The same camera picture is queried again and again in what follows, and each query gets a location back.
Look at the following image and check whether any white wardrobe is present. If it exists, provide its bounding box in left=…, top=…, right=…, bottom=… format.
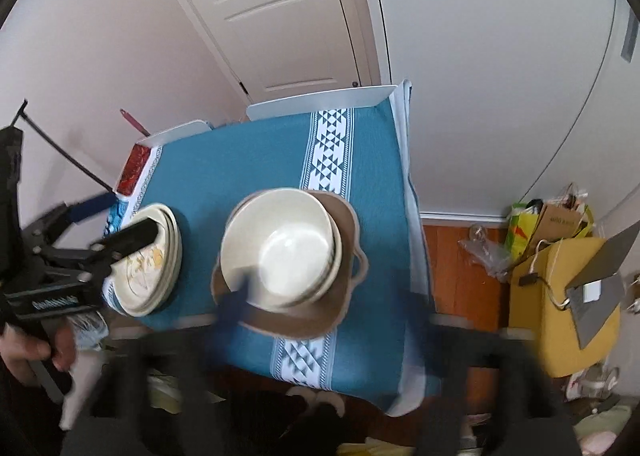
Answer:
left=365, top=0, right=640, bottom=229

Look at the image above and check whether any duck print cream plate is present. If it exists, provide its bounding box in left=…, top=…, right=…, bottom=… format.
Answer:
left=110, top=203, right=173, bottom=311

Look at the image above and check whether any white power adapter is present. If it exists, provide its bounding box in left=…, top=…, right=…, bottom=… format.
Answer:
left=581, top=280, right=607, bottom=303

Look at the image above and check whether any green shopping bag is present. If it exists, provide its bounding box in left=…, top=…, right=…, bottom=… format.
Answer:
left=507, top=201, right=543, bottom=259

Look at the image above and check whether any blue patterned tablecloth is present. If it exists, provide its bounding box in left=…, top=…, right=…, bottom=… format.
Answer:
left=102, top=81, right=441, bottom=417

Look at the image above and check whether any yellow round table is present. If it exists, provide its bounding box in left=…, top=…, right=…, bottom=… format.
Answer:
left=509, top=236, right=621, bottom=378

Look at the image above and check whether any grey wardrobe handle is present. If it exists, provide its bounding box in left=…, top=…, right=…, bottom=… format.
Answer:
left=620, top=16, right=640, bottom=60

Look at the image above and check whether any pink cloth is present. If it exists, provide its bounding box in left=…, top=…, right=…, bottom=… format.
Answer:
left=575, top=411, right=636, bottom=456

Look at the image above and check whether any red plastic handle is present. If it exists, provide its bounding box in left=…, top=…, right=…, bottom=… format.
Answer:
left=119, top=109, right=149, bottom=134

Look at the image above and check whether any stack of cream plates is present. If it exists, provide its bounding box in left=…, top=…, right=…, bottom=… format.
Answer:
left=112, top=206, right=184, bottom=318

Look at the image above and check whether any brown handled serving dish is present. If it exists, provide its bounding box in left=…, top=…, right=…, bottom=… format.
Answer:
left=210, top=190, right=371, bottom=340

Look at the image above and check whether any grey laptop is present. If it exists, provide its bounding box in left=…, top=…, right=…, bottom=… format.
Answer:
left=565, top=223, right=640, bottom=349

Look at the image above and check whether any clear plastic bag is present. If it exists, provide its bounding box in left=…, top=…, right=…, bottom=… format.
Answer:
left=457, top=225, right=511, bottom=282

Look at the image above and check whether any white panel door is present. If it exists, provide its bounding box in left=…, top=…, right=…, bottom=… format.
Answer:
left=137, top=0, right=381, bottom=104

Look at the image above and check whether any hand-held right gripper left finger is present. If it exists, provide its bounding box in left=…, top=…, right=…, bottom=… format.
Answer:
left=65, top=276, right=256, bottom=437

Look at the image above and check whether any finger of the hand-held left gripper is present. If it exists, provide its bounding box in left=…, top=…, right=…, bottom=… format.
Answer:
left=42, top=215, right=162, bottom=278
left=22, top=191, right=116, bottom=248

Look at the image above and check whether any beige slipper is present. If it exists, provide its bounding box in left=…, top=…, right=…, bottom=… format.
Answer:
left=312, top=392, right=346, bottom=419
left=287, top=385, right=318, bottom=407

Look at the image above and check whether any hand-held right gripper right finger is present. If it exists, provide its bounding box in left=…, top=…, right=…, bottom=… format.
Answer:
left=405, top=293, right=581, bottom=456

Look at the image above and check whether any person's left hand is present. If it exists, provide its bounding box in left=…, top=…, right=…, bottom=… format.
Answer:
left=0, top=323, right=78, bottom=387

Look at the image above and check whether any red packet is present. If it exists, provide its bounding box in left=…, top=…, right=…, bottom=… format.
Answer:
left=117, top=145, right=151, bottom=197

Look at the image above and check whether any brown paper bag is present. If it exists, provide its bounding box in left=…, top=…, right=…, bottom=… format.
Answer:
left=530, top=183, right=596, bottom=249

